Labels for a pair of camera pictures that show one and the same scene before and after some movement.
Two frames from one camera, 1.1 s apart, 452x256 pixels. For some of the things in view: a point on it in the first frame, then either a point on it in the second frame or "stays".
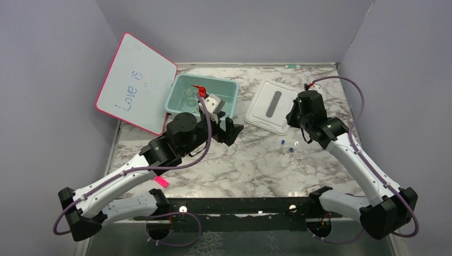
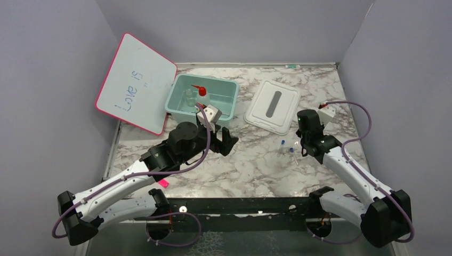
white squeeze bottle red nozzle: x=202 y=92 stays
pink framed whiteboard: x=137 y=84 stays
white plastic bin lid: x=269 y=105 stays
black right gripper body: x=304 y=122 -> x=303 y=139
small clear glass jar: x=191 y=100 stays
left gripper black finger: x=232 y=131 -> x=224 y=146
